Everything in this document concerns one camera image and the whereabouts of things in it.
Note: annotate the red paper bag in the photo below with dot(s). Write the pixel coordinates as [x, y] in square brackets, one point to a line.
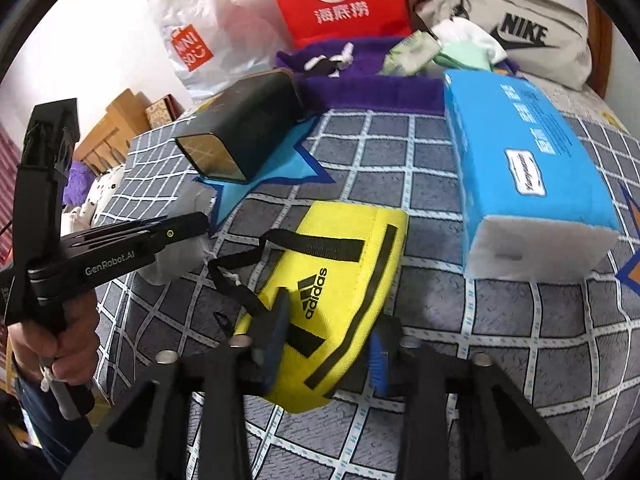
[340, 10]

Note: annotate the blue tissue pack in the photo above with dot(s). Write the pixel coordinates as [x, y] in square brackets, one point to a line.
[525, 160]

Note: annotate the red striped cloth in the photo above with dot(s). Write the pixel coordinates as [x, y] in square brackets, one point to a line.
[7, 185]

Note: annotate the wooden door frame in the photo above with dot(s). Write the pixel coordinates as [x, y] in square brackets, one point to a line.
[600, 45]

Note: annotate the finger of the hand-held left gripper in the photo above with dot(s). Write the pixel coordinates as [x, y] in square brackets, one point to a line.
[150, 235]

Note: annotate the purple towel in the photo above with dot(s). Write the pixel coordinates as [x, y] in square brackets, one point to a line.
[370, 92]

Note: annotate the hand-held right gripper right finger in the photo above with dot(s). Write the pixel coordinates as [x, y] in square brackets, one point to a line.
[378, 360]

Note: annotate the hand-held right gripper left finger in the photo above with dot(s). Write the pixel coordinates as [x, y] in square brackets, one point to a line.
[275, 340]

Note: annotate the clear plastic bag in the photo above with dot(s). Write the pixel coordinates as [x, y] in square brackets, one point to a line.
[185, 260]

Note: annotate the grey checked tablecloth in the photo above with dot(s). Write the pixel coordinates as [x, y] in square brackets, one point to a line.
[425, 200]

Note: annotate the green wet wipe packet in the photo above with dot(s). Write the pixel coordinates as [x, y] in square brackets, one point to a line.
[412, 52]

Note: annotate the orange star mat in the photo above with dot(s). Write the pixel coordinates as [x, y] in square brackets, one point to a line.
[632, 260]

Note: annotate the dark green tin box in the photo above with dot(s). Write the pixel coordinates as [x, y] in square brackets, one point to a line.
[250, 115]

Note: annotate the person's blue trousers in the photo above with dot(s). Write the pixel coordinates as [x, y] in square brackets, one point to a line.
[45, 435]

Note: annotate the blue star mat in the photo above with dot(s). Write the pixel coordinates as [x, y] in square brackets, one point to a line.
[280, 165]

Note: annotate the light green cloth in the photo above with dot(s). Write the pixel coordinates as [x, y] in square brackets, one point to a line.
[465, 55]

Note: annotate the purple plush cloth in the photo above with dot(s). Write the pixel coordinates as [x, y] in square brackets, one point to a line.
[77, 177]

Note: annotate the person's left hand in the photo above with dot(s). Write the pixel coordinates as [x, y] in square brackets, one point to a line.
[75, 345]

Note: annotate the white plastic shopping bag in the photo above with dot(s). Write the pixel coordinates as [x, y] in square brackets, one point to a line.
[225, 25]

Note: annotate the beige waist bag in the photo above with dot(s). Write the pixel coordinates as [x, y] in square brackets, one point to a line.
[550, 15]

